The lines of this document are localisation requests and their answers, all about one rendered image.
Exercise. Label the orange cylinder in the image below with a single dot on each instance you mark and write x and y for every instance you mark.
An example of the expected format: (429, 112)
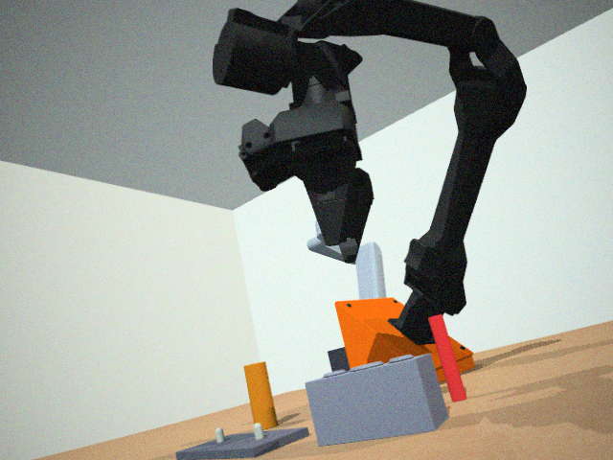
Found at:
(260, 395)

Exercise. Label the red peg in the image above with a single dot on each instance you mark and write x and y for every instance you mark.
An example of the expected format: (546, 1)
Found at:
(453, 378)

